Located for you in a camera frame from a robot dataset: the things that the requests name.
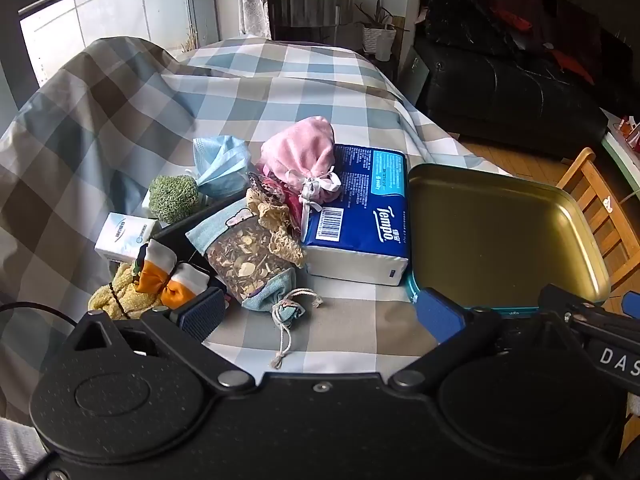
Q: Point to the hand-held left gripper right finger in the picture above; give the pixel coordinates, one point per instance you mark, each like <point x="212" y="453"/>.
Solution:
<point x="440" y="316"/>

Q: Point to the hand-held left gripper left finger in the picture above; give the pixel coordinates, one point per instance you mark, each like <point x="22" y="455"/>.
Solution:
<point x="202" y="312"/>

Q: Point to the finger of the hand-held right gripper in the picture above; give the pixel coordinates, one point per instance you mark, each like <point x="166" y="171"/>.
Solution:
<point x="632" y="305"/>
<point x="565" y="300"/>

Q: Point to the orange white cloth toy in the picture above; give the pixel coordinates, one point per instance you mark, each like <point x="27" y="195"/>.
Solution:
<point x="155" y="271"/>

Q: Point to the light blue herb sachet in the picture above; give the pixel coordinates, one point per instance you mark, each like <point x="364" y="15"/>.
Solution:
<point x="245" y="255"/>

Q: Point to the gold metal tin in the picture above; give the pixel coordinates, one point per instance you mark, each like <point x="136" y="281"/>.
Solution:
<point x="490" y="240"/>

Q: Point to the beige crochet lace piece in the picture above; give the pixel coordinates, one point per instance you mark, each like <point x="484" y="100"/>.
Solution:
<point x="281" y="241"/>

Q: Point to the white tissue packet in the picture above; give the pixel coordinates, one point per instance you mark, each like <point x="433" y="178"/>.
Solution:
<point x="122" y="237"/>

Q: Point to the green knitted ball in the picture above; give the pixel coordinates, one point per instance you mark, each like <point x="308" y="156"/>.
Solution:
<point x="172" y="200"/>

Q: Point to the blue tissue pack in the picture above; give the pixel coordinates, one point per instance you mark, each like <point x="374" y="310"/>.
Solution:
<point x="365" y="200"/>

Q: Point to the leopard print hair bow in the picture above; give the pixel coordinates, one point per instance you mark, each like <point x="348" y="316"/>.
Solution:
<point x="270" y="190"/>

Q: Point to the blue face mask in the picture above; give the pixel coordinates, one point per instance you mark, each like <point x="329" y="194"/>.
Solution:
<point x="220" y="165"/>

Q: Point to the wooden chair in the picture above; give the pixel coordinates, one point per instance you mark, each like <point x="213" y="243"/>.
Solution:
<point x="595" y="200"/>

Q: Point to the white coffee table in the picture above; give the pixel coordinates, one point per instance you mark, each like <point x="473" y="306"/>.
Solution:
<point x="620" y="152"/>

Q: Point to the checked tablecloth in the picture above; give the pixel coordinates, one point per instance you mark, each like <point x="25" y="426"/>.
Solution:
<point x="125" y="125"/>

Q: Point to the black leather sofa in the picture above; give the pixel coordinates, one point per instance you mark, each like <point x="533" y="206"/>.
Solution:
<point x="500" y="100"/>

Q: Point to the leaning glass panel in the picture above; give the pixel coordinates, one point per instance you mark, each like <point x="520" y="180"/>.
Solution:
<point x="414" y="77"/>

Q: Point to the dark round stool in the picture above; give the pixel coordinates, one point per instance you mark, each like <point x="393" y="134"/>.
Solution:
<point x="370" y="62"/>

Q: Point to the dried grass bunch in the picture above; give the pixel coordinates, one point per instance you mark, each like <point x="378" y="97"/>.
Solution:
<point x="190" y="42"/>

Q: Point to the white cup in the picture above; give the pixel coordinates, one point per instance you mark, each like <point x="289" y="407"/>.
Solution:
<point x="384" y="49"/>

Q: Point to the potted plant in white basket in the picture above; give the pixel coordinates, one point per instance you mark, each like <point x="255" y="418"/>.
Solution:
<point x="377" y="30"/>

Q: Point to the window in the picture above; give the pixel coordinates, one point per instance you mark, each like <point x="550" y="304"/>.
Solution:
<point x="110" y="15"/>

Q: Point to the round metal side table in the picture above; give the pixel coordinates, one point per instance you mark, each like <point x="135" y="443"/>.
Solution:
<point x="310" y="10"/>

